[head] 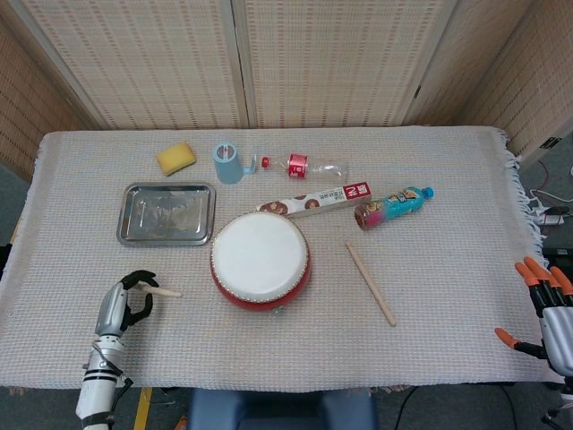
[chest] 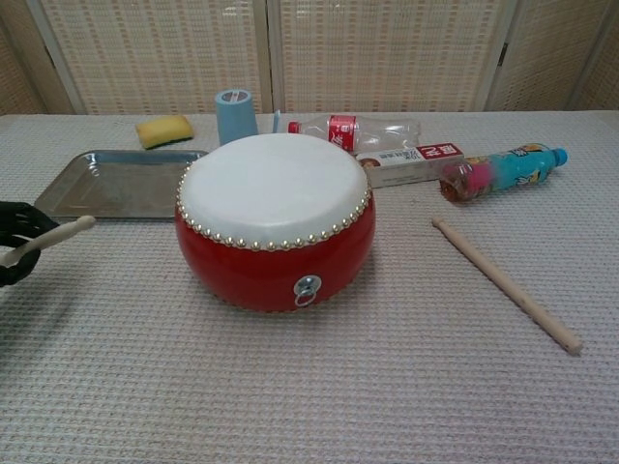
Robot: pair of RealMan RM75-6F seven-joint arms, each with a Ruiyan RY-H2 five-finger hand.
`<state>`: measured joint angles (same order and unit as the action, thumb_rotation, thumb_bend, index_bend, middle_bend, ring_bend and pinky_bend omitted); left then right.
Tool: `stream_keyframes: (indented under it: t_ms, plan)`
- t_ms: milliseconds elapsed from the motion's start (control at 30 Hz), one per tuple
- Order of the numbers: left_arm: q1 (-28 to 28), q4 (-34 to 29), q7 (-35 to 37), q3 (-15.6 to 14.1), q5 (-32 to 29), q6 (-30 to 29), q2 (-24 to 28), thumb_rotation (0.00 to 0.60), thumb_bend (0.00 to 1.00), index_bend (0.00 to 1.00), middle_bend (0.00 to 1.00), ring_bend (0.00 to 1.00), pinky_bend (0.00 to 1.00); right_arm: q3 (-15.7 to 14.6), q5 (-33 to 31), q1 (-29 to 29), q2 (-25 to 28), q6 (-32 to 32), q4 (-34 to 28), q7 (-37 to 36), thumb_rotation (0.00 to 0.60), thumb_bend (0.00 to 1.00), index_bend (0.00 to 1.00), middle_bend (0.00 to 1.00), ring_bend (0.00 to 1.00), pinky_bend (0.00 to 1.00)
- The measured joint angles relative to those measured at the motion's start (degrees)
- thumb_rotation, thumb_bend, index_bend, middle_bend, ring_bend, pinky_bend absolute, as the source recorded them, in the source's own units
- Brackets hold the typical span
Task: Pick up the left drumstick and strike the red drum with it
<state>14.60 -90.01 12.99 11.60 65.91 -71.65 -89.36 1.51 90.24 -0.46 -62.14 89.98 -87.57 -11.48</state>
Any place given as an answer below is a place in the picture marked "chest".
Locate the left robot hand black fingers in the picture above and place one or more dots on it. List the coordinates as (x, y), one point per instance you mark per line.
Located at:
(19, 217)

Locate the wooden drumstick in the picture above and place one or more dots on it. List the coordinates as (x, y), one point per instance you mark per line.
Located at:
(503, 282)
(63, 233)

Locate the rectangular stainless steel tray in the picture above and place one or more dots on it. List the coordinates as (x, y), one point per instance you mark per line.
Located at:
(126, 183)

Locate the red drum with white skin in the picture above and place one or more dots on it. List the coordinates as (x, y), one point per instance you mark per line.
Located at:
(271, 183)

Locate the yellow cleaning sponge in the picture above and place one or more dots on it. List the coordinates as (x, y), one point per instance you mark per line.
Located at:
(164, 130)

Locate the light blue plastic mug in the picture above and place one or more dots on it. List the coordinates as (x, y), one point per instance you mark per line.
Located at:
(234, 118)

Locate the empty clear cola bottle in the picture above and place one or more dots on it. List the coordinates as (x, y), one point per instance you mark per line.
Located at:
(343, 130)

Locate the beige woven tablecloth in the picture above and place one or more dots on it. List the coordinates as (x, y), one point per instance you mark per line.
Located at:
(338, 386)

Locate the cling film box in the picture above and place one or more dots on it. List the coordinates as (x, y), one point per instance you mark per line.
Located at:
(411, 164)

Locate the woven bamboo folding screen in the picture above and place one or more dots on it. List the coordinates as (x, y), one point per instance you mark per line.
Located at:
(387, 53)

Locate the colourful blue-capped drink bottle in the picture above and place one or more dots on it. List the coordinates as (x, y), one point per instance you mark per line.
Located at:
(508, 169)

